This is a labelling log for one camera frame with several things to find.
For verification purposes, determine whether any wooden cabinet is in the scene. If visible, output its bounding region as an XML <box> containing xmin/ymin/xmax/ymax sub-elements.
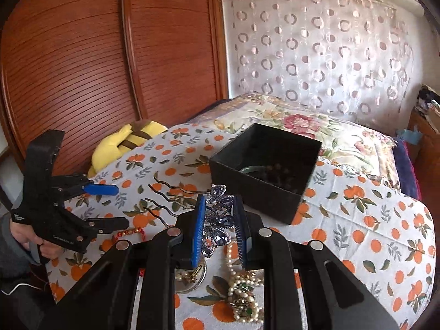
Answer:
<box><xmin>407</xmin><ymin>110</ymin><xmax>440</xmax><ymax>207</ymax></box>

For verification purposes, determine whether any white cable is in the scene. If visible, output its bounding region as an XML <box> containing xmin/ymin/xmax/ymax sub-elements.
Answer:
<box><xmin>0</xmin><ymin>278</ymin><xmax>47</xmax><ymax>296</ymax></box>

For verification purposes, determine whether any pile of clothes and boxes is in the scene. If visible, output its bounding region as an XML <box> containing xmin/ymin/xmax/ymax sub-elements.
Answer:
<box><xmin>414</xmin><ymin>84</ymin><xmax>440</xmax><ymax>134</ymax></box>

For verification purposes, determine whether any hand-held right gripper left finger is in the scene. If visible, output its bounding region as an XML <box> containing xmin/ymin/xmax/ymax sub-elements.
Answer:
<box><xmin>36</xmin><ymin>194</ymin><xmax>207</xmax><ymax>330</ymax></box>

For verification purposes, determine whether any pearl necklace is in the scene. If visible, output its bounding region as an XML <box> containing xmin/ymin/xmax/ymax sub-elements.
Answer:
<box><xmin>206</xmin><ymin>244</ymin><xmax>265</xmax><ymax>325</ymax></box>

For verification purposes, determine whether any person's left hand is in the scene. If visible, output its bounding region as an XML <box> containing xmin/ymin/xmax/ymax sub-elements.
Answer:
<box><xmin>10</xmin><ymin>220</ymin><xmax>65</xmax><ymax>259</ymax></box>

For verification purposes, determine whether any red bead bracelet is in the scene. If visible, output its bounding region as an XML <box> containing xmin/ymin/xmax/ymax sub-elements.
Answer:
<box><xmin>112</xmin><ymin>226</ymin><xmax>147</xmax><ymax>244</ymax></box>

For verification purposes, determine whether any purple crystal hair comb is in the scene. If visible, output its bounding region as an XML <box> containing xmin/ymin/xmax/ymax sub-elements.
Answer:
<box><xmin>145</xmin><ymin>176</ymin><xmax>238</xmax><ymax>259</ymax></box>

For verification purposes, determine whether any black square box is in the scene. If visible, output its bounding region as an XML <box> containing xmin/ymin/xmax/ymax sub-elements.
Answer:
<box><xmin>209</xmin><ymin>123</ymin><xmax>323</xmax><ymax>225</ymax></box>

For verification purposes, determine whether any yellow plush toy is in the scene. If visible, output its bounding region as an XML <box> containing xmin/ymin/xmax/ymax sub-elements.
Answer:
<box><xmin>87</xmin><ymin>119</ymin><xmax>169</xmax><ymax>179</ymax></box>

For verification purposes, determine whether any blue tissue box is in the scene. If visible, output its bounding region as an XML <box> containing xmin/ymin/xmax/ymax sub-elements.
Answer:
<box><xmin>395</xmin><ymin>125</ymin><xmax>422</xmax><ymax>145</ymax></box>

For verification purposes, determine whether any orange print cloth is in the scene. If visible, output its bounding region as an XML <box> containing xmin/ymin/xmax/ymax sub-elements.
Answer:
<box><xmin>45</xmin><ymin>123</ymin><xmax>437</xmax><ymax>330</ymax></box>

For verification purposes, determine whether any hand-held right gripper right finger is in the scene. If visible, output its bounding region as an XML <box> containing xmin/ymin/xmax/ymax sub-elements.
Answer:
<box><xmin>233</xmin><ymin>194</ymin><xmax>401</xmax><ymax>330</ymax></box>

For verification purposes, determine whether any circle pattern sheer curtain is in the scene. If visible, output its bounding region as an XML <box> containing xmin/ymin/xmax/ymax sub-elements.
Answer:
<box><xmin>222</xmin><ymin>0</ymin><xmax>415</xmax><ymax>126</ymax></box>

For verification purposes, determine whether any wooden wardrobe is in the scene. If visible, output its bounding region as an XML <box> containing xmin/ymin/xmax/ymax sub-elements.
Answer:
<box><xmin>0</xmin><ymin>0</ymin><xmax>229</xmax><ymax>186</ymax></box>

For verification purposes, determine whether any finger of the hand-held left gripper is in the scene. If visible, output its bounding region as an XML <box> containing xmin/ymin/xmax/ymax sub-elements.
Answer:
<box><xmin>51</xmin><ymin>174</ymin><xmax>119</xmax><ymax>202</ymax></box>
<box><xmin>67</xmin><ymin>217</ymin><xmax>128</xmax><ymax>244</ymax></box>

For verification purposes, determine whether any floral blanket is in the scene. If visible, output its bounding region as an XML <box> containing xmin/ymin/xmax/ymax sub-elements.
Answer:
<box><xmin>186</xmin><ymin>93</ymin><xmax>399</xmax><ymax>193</ymax></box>

